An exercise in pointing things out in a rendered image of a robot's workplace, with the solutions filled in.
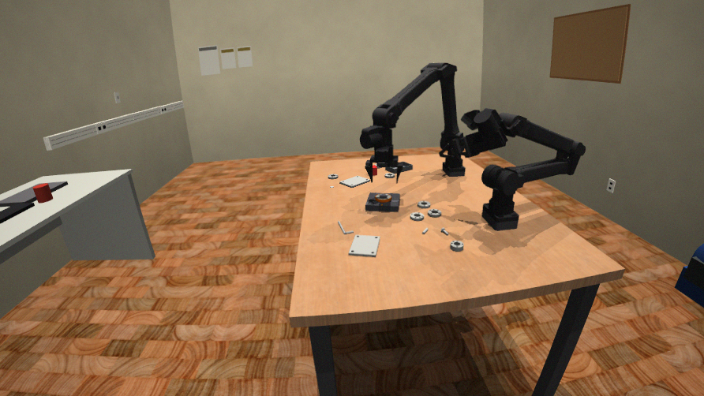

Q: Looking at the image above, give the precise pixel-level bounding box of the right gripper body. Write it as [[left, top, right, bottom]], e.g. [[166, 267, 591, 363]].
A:
[[365, 144, 403, 167]]

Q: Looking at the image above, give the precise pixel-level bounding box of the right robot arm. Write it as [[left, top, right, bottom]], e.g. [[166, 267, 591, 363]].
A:
[[360, 63, 466, 172]]

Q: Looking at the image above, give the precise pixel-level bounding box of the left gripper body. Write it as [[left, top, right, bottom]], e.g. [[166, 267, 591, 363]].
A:
[[454, 136, 488, 158]]

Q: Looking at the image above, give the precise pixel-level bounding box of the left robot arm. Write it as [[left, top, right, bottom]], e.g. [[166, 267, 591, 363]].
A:
[[461, 108, 586, 222]]

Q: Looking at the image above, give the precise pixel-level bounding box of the white rectangular plate with four holes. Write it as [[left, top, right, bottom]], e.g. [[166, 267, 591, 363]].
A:
[[348, 235, 380, 257]]

